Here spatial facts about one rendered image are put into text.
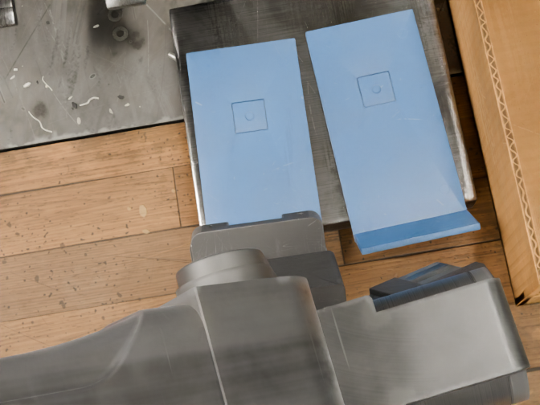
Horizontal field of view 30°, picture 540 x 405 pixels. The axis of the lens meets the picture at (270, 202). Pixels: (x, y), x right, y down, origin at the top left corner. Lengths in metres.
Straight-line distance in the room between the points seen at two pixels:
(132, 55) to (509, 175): 0.26
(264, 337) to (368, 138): 0.32
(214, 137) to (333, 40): 0.10
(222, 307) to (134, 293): 0.32
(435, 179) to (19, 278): 0.27
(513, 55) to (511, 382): 0.31
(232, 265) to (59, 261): 0.32
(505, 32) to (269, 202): 0.19
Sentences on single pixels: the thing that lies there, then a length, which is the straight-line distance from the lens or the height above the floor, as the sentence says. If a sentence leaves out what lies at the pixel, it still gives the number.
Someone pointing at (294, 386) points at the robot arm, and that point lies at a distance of 0.33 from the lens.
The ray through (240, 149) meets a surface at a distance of 0.62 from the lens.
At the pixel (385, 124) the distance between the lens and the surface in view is 0.63.
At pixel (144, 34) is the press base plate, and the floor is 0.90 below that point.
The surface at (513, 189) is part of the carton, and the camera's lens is 0.59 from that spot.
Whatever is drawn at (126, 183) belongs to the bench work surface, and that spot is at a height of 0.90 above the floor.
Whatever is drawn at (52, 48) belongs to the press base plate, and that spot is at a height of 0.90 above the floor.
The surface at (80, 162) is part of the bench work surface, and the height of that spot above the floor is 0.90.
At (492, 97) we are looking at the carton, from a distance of 0.60.
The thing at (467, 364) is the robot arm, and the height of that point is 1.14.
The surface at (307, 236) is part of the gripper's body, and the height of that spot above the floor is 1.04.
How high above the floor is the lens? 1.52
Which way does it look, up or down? 75 degrees down
